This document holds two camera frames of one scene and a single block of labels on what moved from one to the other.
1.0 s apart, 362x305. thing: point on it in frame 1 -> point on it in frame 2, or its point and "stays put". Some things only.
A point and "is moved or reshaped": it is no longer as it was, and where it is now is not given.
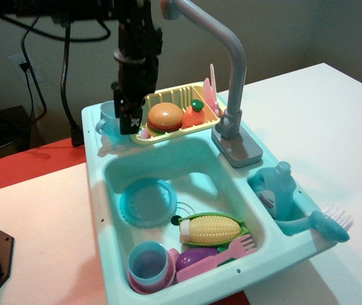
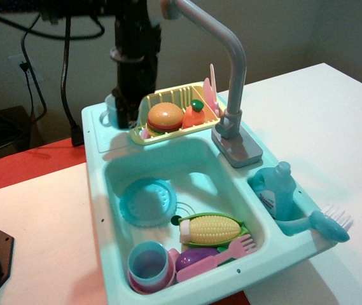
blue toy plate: (148, 203) stays put
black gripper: (140, 42) stays put
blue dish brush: (333, 223) stays put
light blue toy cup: (109, 125) is moved or reshaped
